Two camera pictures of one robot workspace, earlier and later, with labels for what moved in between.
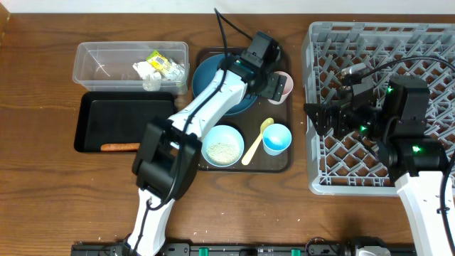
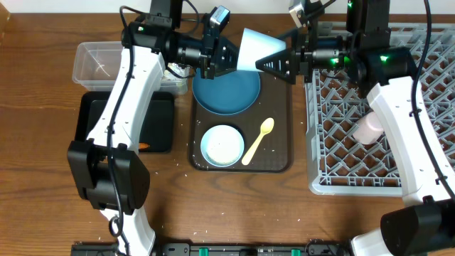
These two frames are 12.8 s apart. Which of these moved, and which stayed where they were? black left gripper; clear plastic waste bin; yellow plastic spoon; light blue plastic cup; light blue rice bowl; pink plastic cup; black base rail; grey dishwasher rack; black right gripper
Moved: black left gripper; black right gripper; light blue plastic cup; pink plastic cup
Stayed: clear plastic waste bin; light blue rice bowl; black base rail; yellow plastic spoon; grey dishwasher rack
